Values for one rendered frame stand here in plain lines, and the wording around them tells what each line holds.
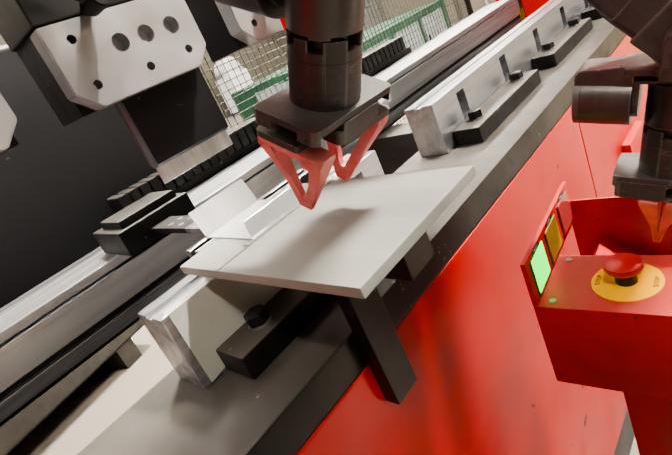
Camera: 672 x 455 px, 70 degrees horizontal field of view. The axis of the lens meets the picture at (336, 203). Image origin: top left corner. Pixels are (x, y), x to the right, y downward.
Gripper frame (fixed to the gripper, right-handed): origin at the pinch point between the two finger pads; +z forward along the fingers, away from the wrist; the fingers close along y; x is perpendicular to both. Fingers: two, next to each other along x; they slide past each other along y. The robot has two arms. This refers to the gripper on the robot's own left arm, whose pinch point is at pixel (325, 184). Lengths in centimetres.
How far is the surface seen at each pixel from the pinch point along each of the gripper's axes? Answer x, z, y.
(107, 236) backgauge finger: -34.7, 21.7, 7.3
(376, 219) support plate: 6.2, 0.3, 0.8
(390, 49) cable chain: -47, 28, -90
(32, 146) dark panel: -66, 21, 2
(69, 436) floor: -133, 195, 21
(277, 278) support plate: 2.6, 2.5, 9.6
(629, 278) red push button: 26.5, 12.6, -20.2
